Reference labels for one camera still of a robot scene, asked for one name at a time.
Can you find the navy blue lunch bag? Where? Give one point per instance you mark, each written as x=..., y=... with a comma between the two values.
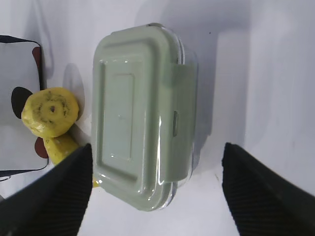
x=20, y=76

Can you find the green lidded glass container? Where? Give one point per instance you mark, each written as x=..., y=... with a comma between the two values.
x=143, y=115

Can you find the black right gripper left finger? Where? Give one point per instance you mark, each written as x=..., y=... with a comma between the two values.
x=55, y=204

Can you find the round yellow pear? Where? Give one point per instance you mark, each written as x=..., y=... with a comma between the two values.
x=49, y=114

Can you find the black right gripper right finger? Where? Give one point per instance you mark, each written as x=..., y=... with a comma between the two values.
x=261, y=202

